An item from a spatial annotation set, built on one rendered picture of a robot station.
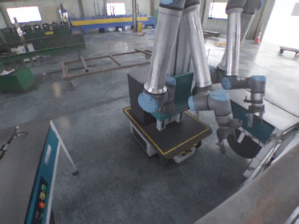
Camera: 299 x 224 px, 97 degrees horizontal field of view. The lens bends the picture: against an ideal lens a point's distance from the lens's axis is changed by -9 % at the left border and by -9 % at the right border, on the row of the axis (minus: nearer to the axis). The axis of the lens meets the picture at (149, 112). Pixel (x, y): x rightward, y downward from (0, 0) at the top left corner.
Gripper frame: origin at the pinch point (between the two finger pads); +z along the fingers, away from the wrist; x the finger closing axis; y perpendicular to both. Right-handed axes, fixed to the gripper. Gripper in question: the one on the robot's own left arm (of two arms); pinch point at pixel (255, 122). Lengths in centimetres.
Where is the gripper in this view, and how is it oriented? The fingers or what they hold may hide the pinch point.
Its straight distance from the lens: 127.7
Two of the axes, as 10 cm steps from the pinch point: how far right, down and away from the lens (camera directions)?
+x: 9.1, -1.4, 3.9
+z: 0.6, 9.8, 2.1
